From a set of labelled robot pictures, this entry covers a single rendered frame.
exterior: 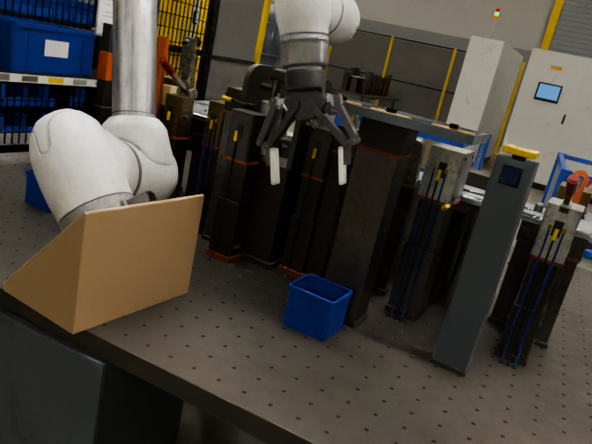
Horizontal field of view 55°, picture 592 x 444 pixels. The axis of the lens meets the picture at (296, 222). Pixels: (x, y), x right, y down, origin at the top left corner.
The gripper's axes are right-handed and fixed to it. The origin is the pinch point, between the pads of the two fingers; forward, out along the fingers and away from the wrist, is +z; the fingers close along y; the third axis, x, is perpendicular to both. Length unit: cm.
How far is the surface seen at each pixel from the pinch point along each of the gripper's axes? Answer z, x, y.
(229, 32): -92, -329, 173
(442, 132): -7.8, -6.1, -24.4
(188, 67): -28, -43, 49
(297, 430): 36.3, 27.4, -6.2
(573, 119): -17, -828, -136
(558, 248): 17, -22, -46
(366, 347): 35.5, -6.4, -9.5
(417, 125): -9.3, -6.9, -19.7
